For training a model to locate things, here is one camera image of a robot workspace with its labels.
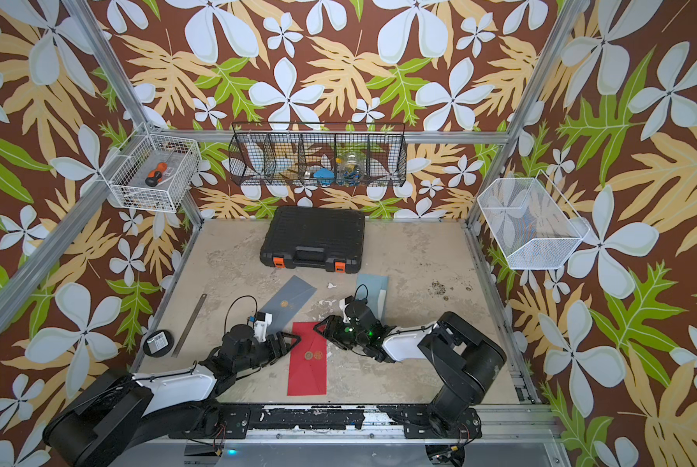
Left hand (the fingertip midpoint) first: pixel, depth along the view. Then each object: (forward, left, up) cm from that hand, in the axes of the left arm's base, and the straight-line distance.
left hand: (299, 339), depth 85 cm
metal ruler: (+5, +36, -4) cm, 37 cm away
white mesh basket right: (+25, -68, +23) cm, 76 cm away
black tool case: (+37, -3, +4) cm, 37 cm away
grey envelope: (+14, +6, -4) cm, 15 cm away
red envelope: (-5, -3, -3) cm, 7 cm away
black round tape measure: (-1, +42, -2) cm, 43 cm away
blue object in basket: (+46, -6, +24) cm, 52 cm away
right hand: (+2, -5, +1) cm, 5 cm away
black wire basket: (+52, -12, +28) cm, 60 cm away
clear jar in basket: (+47, -15, +24) cm, 55 cm away
